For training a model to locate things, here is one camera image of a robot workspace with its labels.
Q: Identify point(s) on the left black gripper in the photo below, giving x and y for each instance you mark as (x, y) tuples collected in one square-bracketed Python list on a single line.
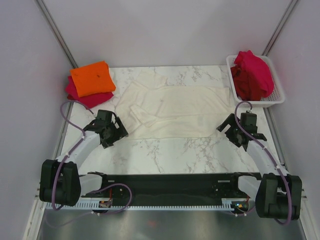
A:
[(120, 133)]

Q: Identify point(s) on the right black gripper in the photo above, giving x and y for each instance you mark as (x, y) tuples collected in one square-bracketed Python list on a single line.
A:
[(230, 120)]

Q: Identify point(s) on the cream white t shirt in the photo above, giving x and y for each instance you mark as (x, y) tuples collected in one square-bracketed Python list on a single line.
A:
[(151, 109)]

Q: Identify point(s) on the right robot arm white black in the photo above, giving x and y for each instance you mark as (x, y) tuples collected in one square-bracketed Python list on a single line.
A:
[(277, 195)]

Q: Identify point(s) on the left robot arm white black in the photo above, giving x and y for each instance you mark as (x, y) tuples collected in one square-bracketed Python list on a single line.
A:
[(60, 181)]

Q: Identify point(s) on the folded magenta t shirt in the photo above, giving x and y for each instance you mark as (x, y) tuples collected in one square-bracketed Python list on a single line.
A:
[(90, 101)]

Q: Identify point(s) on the white plastic basket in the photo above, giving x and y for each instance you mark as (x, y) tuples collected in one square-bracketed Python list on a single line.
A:
[(277, 96)]

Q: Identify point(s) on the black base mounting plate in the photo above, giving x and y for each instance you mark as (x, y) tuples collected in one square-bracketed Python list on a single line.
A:
[(201, 188)]

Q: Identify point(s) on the folded orange t shirt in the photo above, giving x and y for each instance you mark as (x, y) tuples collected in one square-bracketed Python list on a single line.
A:
[(92, 79)]

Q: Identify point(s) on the crumpled magenta t shirt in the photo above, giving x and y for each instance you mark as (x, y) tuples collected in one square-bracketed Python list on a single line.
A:
[(259, 76)]

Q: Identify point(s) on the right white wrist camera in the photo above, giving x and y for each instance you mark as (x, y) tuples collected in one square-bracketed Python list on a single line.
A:
[(250, 112)]

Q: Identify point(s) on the right corner metal post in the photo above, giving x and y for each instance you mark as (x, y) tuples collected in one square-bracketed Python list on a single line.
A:
[(290, 9)]

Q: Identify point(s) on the corner metal post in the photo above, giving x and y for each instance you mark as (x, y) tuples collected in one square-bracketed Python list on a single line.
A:
[(56, 32), (290, 9)]

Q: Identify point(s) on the white slotted cable duct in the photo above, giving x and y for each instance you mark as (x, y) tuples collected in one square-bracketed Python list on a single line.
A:
[(100, 204)]

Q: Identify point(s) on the left corner metal post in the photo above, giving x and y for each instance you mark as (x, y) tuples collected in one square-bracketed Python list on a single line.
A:
[(56, 32)]

